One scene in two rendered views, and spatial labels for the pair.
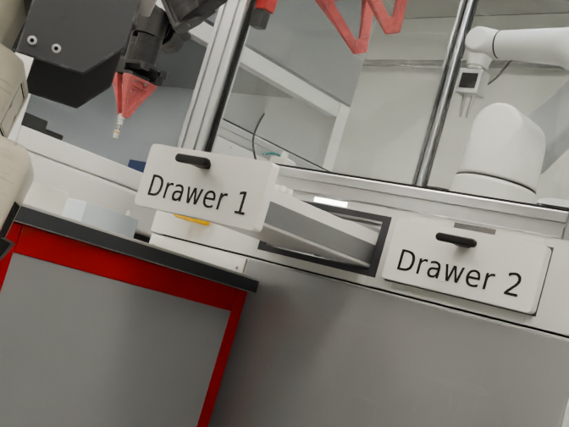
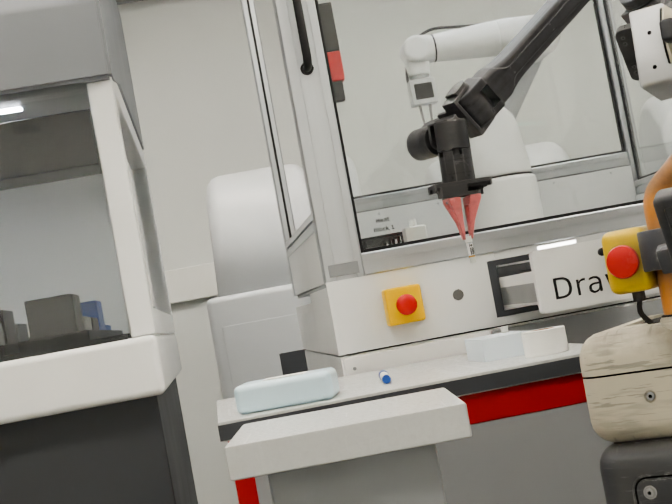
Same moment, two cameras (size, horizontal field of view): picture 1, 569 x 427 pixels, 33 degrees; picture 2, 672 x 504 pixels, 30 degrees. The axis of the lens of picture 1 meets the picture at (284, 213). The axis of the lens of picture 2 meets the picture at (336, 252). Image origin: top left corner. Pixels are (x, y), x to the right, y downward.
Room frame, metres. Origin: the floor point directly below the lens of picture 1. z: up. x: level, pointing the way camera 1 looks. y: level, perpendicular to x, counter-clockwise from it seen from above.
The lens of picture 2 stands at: (0.43, 2.07, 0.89)
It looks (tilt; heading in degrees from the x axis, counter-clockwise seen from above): 3 degrees up; 312
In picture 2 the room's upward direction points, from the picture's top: 10 degrees counter-clockwise
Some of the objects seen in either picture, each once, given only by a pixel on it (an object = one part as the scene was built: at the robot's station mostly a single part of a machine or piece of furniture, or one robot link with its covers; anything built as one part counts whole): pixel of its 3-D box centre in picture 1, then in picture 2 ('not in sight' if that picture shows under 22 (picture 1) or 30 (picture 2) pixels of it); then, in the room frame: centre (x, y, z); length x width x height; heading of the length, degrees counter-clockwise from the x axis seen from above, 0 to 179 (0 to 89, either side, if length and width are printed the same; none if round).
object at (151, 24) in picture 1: (152, 24); (449, 136); (1.71, 0.33, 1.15); 0.07 x 0.06 x 0.07; 164
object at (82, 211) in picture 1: (95, 217); (498, 346); (1.69, 0.32, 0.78); 0.12 x 0.08 x 0.04; 140
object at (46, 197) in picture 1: (44, 198); (544, 341); (1.56, 0.38, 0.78); 0.07 x 0.07 x 0.04
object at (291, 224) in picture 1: (280, 223); (581, 278); (1.70, 0.00, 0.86); 0.40 x 0.26 x 0.06; 139
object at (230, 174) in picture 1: (202, 185); (615, 268); (1.55, 0.14, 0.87); 0.29 x 0.02 x 0.11; 49
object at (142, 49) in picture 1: (141, 55); (457, 171); (1.70, 0.33, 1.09); 0.10 x 0.07 x 0.07; 47
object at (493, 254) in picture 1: (461, 263); not in sight; (1.58, -0.31, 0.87); 0.29 x 0.02 x 0.11; 49
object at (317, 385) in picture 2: not in sight; (287, 390); (1.81, 0.72, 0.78); 0.15 x 0.10 x 0.04; 37
